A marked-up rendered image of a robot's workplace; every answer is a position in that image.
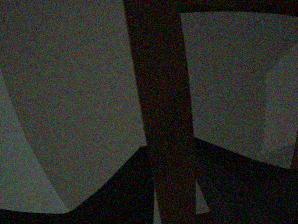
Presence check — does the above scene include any beige flat panel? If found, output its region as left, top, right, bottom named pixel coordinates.
left=0, top=0, right=148, bottom=210

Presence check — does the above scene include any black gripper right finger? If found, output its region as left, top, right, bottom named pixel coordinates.
left=193, top=137, right=298, bottom=224

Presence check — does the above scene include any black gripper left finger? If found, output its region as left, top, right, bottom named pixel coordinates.
left=0, top=145, right=154, bottom=224

